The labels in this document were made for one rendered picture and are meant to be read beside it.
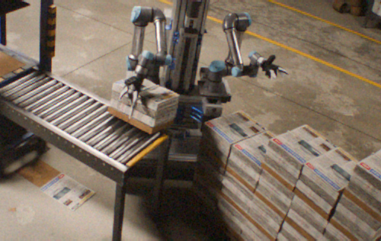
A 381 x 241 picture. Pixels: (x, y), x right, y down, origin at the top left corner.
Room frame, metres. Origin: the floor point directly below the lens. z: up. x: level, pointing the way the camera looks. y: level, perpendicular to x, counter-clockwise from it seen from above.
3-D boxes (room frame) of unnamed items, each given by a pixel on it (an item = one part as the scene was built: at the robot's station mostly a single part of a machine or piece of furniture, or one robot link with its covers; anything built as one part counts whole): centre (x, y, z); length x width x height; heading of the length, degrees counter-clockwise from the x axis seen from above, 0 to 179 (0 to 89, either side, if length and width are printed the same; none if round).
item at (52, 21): (3.51, 1.19, 1.05); 0.05 x 0.05 x 0.45; 64
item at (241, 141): (2.65, -0.67, 0.42); 1.17 x 0.39 x 0.83; 44
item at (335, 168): (2.35, -0.96, 1.06); 0.37 x 0.28 x 0.01; 133
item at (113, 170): (2.60, 0.90, 0.74); 1.34 x 0.05 x 0.12; 64
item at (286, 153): (2.56, -0.77, 0.95); 0.38 x 0.29 x 0.23; 134
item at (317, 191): (2.35, -0.97, 0.95); 0.38 x 0.29 x 0.23; 133
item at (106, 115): (2.75, 0.62, 0.77); 0.47 x 0.05 x 0.05; 154
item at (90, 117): (2.78, 0.67, 0.77); 0.47 x 0.05 x 0.05; 154
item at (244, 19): (3.54, -0.28, 1.19); 0.15 x 0.12 x 0.55; 126
